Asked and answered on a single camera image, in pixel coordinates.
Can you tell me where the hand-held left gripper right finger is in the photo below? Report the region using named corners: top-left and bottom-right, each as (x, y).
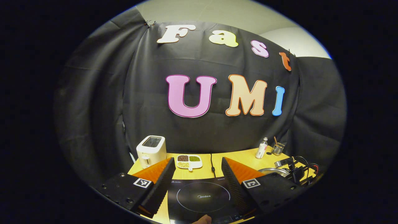
top-left (221, 156), bottom-right (304, 220)

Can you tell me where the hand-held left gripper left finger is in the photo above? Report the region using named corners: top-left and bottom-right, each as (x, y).
top-left (93, 157), bottom-right (176, 219)

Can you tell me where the stainless steel pot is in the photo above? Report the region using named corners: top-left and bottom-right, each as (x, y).
top-left (258, 157), bottom-right (295, 178)

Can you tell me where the black induction cooktop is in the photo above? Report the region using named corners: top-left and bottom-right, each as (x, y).
top-left (167, 177), bottom-right (249, 224)

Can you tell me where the glass stick holder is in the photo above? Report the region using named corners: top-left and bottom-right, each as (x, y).
top-left (271, 142), bottom-right (285, 156)

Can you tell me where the white toaster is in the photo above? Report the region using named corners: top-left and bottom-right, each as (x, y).
top-left (136, 136), bottom-right (167, 169)

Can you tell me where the white divided bean dish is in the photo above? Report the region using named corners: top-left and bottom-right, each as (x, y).
top-left (176, 154), bottom-right (203, 172)

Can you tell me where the clear plastic bottle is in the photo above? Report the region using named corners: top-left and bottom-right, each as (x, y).
top-left (255, 137), bottom-right (268, 159)

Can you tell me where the black backdrop cloth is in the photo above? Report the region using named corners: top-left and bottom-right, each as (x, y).
top-left (53, 6), bottom-right (347, 199)

